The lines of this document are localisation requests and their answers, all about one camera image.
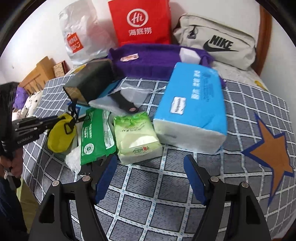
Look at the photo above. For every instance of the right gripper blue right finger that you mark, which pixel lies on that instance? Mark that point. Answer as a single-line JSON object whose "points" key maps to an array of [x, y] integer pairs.
{"points": [[198, 178]]}

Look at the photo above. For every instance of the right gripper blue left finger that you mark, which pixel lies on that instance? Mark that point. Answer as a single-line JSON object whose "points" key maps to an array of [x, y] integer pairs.
{"points": [[106, 173]]}

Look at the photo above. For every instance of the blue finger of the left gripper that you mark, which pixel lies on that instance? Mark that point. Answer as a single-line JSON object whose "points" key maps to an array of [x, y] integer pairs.
{"points": [[47, 125], [51, 119]]}

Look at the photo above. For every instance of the yellow black pouch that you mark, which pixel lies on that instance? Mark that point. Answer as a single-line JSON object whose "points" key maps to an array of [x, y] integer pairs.
{"points": [[62, 134]]}

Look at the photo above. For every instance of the light green tissue pack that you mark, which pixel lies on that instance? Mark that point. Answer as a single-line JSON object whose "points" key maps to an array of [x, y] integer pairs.
{"points": [[136, 139]]}

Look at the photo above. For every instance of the blue tissue pack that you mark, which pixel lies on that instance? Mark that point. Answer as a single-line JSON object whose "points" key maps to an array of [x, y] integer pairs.
{"points": [[191, 114]]}

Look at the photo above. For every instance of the clear plastic bag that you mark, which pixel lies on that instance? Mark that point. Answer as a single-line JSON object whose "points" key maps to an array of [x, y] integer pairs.
{"points": [[125, 99]]}

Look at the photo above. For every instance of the orange fruit print packet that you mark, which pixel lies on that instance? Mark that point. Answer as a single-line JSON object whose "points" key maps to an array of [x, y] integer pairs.
{"points": [[129, 57]]}

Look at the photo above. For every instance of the white sponge block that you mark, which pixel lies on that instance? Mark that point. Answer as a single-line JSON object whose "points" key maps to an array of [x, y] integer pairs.
{"points": [[189, 56]]}

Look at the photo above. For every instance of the person left hand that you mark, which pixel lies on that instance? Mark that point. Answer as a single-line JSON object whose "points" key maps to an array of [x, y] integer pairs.
{"points": [[15, 165]]}

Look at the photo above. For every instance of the white spotted cloth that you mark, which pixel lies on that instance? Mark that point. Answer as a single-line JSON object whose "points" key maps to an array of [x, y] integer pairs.
{"points": [[30, 106]]}

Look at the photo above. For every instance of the purple plush toy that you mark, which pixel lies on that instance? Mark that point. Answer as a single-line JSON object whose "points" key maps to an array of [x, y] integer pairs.
{"points": [[21, 97]]}

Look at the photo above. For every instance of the grey checkered blanket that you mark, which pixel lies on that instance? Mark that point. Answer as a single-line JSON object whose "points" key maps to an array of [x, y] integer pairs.
{"points": [[153, 200]]}

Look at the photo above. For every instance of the brown decorated box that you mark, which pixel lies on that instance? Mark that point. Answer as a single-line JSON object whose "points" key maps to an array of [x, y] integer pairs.
{"points": [[60, 69]]}

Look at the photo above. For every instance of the dark green tin box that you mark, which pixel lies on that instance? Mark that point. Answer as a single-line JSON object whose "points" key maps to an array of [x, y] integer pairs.
{"points": [[90, 81]]}

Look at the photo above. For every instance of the white Miniso plastic bag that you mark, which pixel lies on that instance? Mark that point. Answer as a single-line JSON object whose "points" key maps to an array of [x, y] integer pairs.
{"points": [[85, 39]]}

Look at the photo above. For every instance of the white fruit print bedsheet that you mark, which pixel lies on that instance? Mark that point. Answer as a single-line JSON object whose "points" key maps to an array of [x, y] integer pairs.
{"points": [[238, 74]]}

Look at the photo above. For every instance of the red paper shopping bag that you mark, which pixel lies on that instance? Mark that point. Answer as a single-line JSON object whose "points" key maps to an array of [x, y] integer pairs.
{"points": [[141, 22]]}

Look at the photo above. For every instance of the grey Nike pouch bag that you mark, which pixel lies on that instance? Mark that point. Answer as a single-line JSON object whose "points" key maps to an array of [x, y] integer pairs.
{"points": [[224, 43]]}

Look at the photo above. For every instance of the brown wooden door frame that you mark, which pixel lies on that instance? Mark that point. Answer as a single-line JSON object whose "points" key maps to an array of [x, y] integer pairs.
{"points": [[263, 42]]}

